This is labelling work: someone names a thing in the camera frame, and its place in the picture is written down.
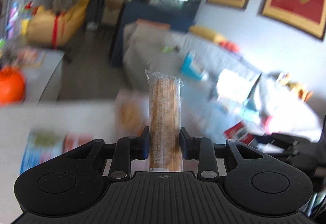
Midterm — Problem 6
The stack of colourful papers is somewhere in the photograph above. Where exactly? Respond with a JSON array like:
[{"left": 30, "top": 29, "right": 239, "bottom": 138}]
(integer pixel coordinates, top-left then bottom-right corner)
[{"left": 10, "top": 47, "right": 47, "bottom": 69}]

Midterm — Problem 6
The colourful toy pile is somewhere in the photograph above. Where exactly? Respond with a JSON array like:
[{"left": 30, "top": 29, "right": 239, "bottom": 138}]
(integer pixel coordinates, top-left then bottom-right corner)
[{"left": 5, "top": 1, "right": 34, "bottom": 39}]

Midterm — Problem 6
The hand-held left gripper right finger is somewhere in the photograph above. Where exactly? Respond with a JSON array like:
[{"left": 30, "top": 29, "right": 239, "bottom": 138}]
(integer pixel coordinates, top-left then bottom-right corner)
[{"left": 180, "top": 127, "right": 267, "bottom": 182}]

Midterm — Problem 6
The teal box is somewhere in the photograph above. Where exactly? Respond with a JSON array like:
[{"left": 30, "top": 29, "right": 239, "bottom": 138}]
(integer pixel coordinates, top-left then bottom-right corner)
[{"left": 180, "top": 51, "right": 210, "bottom": 81}]

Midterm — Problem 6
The clear biscuit packet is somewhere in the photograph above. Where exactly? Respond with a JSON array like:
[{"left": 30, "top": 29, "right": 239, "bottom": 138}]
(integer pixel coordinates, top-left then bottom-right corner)
[{"left": 145, "top": 69, "right": 184, "bottom": 172}]

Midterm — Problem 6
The blue cabinet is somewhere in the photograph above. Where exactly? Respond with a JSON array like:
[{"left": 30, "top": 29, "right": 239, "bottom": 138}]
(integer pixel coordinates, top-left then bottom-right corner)
[{"left": 111, "top": 0, "right": 202, "bottom": 67}]

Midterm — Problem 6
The dark hanging coat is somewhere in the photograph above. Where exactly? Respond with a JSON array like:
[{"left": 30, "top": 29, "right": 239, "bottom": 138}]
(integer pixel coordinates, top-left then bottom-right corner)
[{"left": 85, "top": 0, "right": 107, "bottom": 29}]

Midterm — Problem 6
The orange round ball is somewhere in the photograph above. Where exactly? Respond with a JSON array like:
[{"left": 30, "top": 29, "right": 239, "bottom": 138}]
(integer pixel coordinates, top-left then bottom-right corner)
[{"left": 0, "top": 66, "right": 26, "bottom": 107}]

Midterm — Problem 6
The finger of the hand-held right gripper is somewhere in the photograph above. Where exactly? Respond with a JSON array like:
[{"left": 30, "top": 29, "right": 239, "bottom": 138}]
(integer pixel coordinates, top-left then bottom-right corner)
[
  {"left": 270, "top": 132, "right": 313, "bottom": 145},
  {"left": 255, "top": 143, "right": 300, "bottom": 157}
]

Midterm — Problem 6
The yellow sack with red ribbon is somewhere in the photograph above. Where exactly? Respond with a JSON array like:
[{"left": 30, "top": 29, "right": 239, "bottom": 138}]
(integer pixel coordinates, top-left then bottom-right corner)
[{"left": 27, "top": 0, "right": 91, "bottom": 49}]

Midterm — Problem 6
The grey sofa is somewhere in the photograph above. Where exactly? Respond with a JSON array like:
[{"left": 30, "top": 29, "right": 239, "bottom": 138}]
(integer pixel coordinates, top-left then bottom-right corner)
[{"left": 122, "top": 22, "right": 324, "bottom": 143}]

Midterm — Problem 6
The red white snack packet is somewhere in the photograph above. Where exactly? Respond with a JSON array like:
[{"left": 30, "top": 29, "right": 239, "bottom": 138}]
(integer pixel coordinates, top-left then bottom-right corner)
[{"left": 224, "top": 122, "right": 256, "bottom": 145}]

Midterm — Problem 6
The yellow pillow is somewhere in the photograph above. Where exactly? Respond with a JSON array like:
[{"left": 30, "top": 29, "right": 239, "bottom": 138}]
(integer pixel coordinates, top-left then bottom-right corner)
[{"left": 188, "top": 25, "right": 226, "bottom": 44}]

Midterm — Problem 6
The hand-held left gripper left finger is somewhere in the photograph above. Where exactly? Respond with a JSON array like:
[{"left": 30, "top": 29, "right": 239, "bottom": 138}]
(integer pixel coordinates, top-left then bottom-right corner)
[{"left": 65, "top": 126, "right": 151, "bottom": 181}]

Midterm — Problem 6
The yellow plush toy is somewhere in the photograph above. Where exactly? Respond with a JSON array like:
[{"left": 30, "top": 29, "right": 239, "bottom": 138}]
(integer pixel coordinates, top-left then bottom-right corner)
[{"left": 278, "top": 72, "right": 314, "bottom": 103}]

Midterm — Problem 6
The orange pillow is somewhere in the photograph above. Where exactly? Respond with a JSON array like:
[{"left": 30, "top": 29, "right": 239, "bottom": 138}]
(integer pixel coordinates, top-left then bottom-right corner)
[{"left": 219, "top": 40, "right": 241, "bottom": 52}]

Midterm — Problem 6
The red striped snack packet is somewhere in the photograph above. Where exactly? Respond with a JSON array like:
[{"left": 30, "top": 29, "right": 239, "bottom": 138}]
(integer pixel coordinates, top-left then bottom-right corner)
[{"left": 64, "top": 134, "right": 95, "bottom": 153}]

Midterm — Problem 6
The blue snack packet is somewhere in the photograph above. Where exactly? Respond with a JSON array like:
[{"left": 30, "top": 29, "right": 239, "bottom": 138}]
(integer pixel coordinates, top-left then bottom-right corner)
[{"left": 20, "top": 130, "right": 67, "bottom": 174}]

